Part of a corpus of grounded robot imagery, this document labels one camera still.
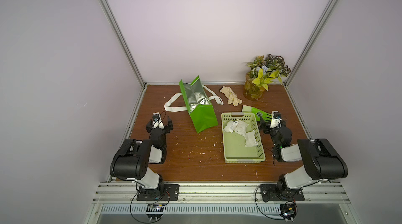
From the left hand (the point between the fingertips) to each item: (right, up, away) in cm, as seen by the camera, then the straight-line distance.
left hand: (161, 116), depth 89 cm
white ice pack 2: (+52, -13, -2) cm, 53 cm away
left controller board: (+2, -41, -18) cm, 44 cm away
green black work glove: (+61, 0, +12) cm, 62 cm away
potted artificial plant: (+61, +27, +2) cm, 67 cm away
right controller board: (+64, -41, -19) cm, 79 cm away
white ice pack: (+46, -7, +3) cm, 47 cm away
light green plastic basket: (+48, -14, 0) cm, 50 cm away
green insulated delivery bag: (+21, +11, +15) cm, 28 cm away
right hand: (+65, +1, 0) cm, 65 cm away
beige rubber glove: (+45, +11, +21) cm, 51 cm away
